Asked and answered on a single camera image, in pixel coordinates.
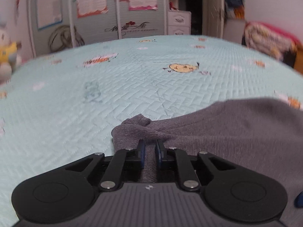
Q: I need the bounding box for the white cat plush toy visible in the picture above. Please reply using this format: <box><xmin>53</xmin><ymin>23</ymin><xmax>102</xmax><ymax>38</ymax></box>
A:
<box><xmin>0</xmin><ymin>16</ymin><xmax>23</xmax><ymax>83</ymax></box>

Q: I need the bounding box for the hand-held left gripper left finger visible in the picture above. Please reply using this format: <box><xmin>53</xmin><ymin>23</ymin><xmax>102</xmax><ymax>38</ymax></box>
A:
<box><xmin>64</xmin><ymin>139</ymin><xmax>145</xmax><ymax>192</ymax></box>

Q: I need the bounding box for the black chair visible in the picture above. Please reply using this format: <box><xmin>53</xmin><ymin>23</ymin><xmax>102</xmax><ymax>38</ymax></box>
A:
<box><xmin>283</xmin><ymin>50</ymin><xmax>296</xmax><ymax>67</ymax></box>

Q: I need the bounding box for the white sliding-door wardrobe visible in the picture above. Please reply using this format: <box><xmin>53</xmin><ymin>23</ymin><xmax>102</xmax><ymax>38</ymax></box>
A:
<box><xmin>27</xmin><ymin>0</ymin><xmax>167</xmax><ymax>55</ymax></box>

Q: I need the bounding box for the white door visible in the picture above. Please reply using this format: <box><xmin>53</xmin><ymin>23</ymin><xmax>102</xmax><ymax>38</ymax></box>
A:
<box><xmin>201</xmin><ymin>0</ymin><xmax>225</xmax><ymax>38</ymax></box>

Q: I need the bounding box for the red wall hanging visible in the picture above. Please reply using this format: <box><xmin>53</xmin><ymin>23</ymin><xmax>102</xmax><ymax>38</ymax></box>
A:
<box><xmin>14</xmin><ymin>0</ymin><xmax>21</xmax><ymax>24</ymax></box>

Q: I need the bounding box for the folded floral quilt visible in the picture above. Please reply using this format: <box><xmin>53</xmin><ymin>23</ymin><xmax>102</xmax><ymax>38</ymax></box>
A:
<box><xmin>244</xmin><ymin>22</ymin><xmax>296</xmax><ymax>61</ymax></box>

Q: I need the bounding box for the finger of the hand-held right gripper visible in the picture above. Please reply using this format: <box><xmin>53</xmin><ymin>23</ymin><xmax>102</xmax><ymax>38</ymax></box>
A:
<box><xmin>294</xmin><ymin>190</ymin><xmax>303</xmax><ymax>208</ymax></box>

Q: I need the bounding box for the blue bag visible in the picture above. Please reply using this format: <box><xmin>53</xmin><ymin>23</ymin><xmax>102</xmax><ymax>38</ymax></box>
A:
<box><xmin>226</xmin><ymin>0</ymin><xmax>243</xmax><ymax>9</ymax></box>

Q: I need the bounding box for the blue-bordered poster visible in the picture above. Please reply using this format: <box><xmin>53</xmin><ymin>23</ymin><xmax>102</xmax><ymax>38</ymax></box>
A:
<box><xmin>35</xmin><ymin>0</ymin><xmax>63</xmax><ymax>31</ymax></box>

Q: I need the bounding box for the white drawer cabinet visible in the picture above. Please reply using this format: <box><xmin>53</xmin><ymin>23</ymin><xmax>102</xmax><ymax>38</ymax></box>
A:
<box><xmin>167</xmin><ymin>10</ymin><xmax>192</xmax><ymax>36</ymax></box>

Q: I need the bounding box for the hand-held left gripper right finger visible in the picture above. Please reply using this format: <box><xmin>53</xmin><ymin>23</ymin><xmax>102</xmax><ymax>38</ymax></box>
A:
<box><xmin>155</xmin><ymin>139</ymin><xmax>237</xmax><ymax>192</ymax></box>

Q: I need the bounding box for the grey knit sweater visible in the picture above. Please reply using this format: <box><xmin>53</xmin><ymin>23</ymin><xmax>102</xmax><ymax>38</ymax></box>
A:
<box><xmin>111</xmin><ymin>97</ymin><xmax>303</xmax><ymax>227</ymax></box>

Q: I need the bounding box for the teal bee-print bedspread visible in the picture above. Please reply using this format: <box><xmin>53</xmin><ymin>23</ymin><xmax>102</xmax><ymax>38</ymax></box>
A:
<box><xmin>0</xmin><ymin>35</ymin><xmax>303</xmax><ymax>218</ymax></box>

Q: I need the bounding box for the wooden bedside cabinet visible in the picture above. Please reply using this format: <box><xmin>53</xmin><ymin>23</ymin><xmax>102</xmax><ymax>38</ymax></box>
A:
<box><xmin>294</xmin><ymin>50</ymin><xmax>303</xmax><ymax>75</ymax></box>

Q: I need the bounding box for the red blanket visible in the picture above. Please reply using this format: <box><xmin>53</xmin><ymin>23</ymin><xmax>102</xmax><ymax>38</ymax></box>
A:
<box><xmin>267</xmin><ymin>22</ymin><xmax>300</xmax><ymax>45</ymax></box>

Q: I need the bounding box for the orange bag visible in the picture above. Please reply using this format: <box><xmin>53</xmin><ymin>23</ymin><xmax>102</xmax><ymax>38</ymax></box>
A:
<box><xmin>233</xmin><ymin>6</ymin><xmax>245</xmax><ymax>19</ymax></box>

